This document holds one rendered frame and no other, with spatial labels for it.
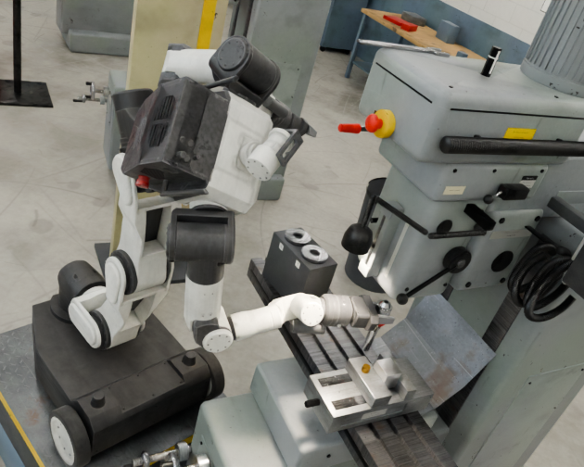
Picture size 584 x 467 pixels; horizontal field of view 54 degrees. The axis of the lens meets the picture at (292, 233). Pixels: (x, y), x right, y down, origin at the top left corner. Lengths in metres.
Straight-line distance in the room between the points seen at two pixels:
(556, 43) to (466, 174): 0.36
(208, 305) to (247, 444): 0.55
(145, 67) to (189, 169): 1.67
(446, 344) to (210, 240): 0.97
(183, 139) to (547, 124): 0.79
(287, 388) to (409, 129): 0.93
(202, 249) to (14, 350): 1.31
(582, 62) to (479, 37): 5.88
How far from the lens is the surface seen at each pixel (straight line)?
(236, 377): 2.99
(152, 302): 1.96
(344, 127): 1.35
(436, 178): 1.30
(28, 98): 5.41
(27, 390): 2.34
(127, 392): 2.08
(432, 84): 1.19
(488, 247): 1.56
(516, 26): 7.02
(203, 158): 1.29
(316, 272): 1.88
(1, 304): 3.27
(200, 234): 1.30
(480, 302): 1.92
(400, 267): 1.46
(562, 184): 1.62
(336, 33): 8.83
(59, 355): 2.21
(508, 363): 1.89
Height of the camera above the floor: 2.17
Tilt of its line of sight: 32 degrees down
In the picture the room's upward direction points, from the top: 17 degrees clockwise
